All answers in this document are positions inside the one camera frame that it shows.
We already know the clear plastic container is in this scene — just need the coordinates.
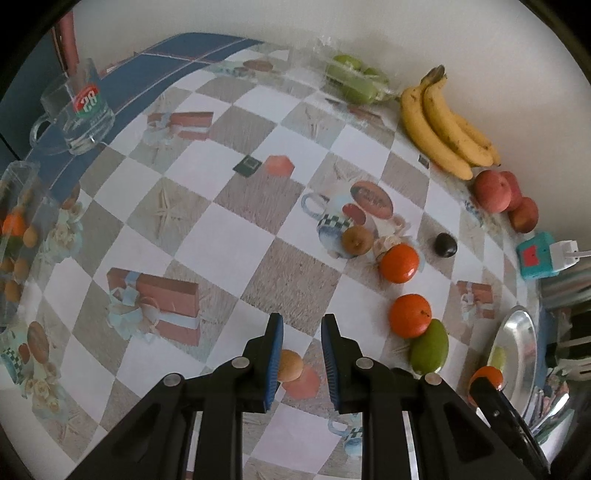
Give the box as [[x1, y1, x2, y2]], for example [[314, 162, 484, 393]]
[[0, 161, 42, 326]]

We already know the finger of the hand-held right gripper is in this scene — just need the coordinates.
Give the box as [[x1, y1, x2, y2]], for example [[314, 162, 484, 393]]
[[468, 375, 552, 477]]

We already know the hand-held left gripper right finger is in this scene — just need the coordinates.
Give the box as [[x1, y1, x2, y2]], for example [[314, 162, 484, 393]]
[[321, 314, 532, 480]]

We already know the stainless steel bowl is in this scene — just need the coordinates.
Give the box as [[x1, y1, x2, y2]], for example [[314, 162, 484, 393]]
[[485, 305, 575, 437]]

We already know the white power strip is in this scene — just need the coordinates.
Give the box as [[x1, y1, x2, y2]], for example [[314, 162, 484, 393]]
[[549, 240, 591, 273]]

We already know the red apple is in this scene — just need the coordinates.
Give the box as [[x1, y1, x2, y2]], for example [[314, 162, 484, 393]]
[[501, 171, 523, 210], [472, 170, 512, 214], [508, 198, 540, 233]]

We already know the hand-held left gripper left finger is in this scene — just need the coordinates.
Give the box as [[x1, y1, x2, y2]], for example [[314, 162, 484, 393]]
[[65, 313, 284, 480]]

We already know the small yellow-brown loquat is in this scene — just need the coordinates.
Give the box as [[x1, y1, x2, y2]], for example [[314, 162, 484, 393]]
[[277, 349, 304, 382]]

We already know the orange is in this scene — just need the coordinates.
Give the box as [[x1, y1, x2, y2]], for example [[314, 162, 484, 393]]
[[468, 366, 505, 393], [379, 244, 420, 284], [389, 294, 432, 339]]

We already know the bag of green fruits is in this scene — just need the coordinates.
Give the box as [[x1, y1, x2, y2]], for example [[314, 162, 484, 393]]
[[318, 53, 400, 106]]

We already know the green mango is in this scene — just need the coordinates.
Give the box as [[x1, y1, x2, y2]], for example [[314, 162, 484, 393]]
[[409, 318, 450, 376]]

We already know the checkered printed tablecloth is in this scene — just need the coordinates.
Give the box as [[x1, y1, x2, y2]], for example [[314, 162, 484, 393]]
[[0, 32, 546, 480]]

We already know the reddish brown post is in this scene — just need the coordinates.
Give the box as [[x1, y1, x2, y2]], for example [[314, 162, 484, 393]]
[[53, 11, 77, 77]]

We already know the yellow banana bunch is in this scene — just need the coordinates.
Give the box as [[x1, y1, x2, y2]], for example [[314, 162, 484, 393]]
[[399, 65, 502, 181]]

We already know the brown kiwi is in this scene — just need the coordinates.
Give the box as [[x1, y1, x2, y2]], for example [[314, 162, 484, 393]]
[[342, 225, 375, 254]]

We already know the glass mug with label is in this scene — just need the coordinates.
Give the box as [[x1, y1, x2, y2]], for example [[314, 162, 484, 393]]
[[30, 58, 116, 156]]

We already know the teal plastic box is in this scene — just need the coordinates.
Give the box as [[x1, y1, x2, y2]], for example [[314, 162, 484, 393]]
[[516, 232, 561, 281]]

